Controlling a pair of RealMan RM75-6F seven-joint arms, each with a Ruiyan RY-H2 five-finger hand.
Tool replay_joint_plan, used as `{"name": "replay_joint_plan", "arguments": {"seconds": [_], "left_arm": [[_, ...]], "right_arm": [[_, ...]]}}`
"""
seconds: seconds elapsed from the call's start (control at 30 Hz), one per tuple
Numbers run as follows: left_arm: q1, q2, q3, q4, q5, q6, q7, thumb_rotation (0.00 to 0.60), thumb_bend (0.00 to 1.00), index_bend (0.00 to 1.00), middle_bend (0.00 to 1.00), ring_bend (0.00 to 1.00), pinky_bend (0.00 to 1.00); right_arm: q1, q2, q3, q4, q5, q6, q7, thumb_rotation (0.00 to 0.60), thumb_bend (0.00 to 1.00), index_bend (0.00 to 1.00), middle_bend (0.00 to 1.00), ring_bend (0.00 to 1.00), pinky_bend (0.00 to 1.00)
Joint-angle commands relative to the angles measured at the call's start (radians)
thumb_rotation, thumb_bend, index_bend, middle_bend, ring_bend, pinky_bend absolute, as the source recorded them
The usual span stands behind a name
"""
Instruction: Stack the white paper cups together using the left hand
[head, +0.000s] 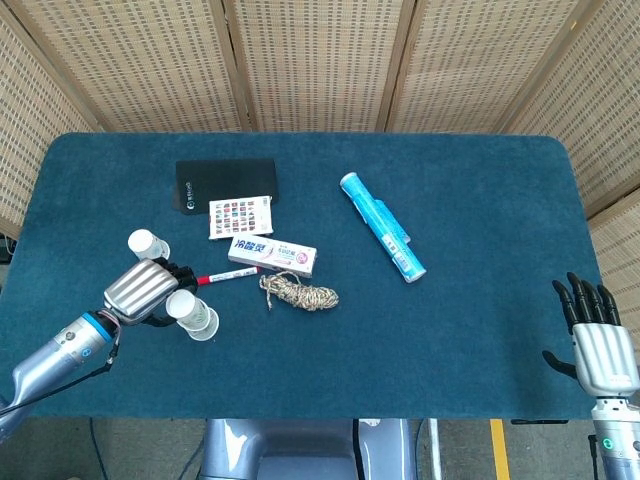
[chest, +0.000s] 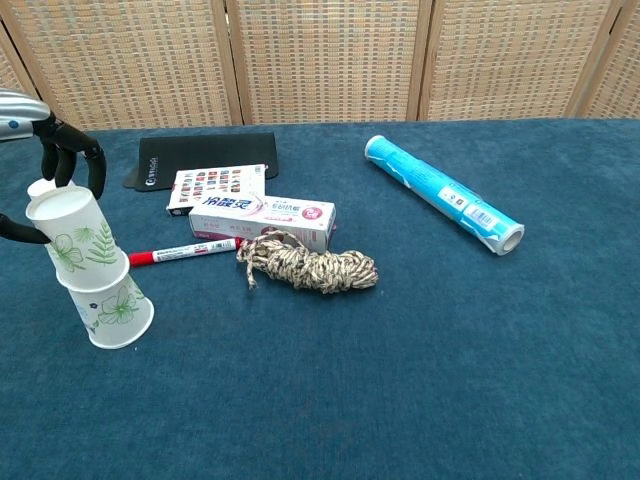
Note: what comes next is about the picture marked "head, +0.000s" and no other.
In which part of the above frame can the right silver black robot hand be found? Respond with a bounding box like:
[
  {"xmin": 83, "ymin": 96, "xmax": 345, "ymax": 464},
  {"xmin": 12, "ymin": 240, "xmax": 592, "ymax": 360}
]
[{"xmin": 542, "ymin": 272, "xmax": 637, "ymax": 399}]

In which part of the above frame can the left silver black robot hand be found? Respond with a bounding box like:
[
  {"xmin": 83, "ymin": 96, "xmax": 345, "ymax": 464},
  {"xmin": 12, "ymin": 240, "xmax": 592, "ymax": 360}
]
[{"xmin": 103, "ymin": 258, "xmax": 199, "ymax": 329}]

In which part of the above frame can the white paper cup blue flower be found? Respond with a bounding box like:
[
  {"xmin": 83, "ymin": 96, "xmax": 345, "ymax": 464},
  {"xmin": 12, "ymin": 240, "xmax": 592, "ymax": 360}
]
[{"xmin": 127, "ymin": 228, "xmax": 171, "ymax": 261}]

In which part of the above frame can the red whiteboard marker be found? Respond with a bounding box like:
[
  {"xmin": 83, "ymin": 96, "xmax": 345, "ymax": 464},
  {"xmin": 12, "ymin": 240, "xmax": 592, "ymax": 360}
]
[{"xmin": 195, "ymin": 266, "xmax": 262, "ymax": 287}]

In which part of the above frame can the white card with pictures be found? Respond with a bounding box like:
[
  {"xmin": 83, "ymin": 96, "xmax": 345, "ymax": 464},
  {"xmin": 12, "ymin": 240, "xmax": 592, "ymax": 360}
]
[{"xmin": 207, "ymin": 195, "xmax": 275, "ymax": 241}]

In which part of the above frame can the white pink toothpaste box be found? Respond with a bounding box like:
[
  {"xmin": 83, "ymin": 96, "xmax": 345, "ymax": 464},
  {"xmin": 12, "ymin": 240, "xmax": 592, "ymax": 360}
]
[{"xmin": 227, "ymin": 236, "xmax": 318, "ymax": 279}]

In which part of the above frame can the white table leg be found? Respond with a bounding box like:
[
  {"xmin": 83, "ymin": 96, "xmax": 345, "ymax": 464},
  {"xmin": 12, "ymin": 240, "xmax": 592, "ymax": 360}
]
[{"xmin": 426, "ymin": 418, "xmax": 443, "ymax": 480}]

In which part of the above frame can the dark blue tablecloth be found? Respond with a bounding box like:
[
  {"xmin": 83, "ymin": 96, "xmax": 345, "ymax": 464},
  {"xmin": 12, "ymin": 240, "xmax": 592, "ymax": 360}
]
[{"xmin": 0, "ymin": 132, "xmax": 604, "ymax": 420}]

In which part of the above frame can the grey blue robot torso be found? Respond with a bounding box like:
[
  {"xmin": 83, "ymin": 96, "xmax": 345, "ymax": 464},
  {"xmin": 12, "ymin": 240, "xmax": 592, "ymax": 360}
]
[{"xmin": 198, "ymin": 418, "xmax": 419, "ymax": 480}]

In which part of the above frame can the blue plastic wrap roll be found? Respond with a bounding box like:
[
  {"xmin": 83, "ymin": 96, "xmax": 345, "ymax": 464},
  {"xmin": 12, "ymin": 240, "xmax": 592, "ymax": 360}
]
[{"xmin": 339, "ymin": 171, "xmax": 428, "ymax": 285}]

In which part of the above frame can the woven bamboo folding screen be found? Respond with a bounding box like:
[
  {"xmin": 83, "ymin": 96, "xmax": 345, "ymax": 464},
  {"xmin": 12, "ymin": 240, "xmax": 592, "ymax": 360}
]
[{"xmin": 0, "ymin": 0, "xmax": 640, "ymax": 321}]

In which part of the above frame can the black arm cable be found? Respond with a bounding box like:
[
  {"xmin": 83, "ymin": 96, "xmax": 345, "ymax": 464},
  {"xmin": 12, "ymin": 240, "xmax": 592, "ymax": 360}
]
[{"xmin": 0, "ymin": 329, "xmax": 124, "ymax": 416}]

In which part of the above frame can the beige braided rope bundle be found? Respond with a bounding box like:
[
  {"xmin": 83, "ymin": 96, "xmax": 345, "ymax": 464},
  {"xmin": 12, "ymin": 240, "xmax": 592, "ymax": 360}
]
[{"xmin": 258, "ymin": 270, "xmax": 340, "ymax": 312}]

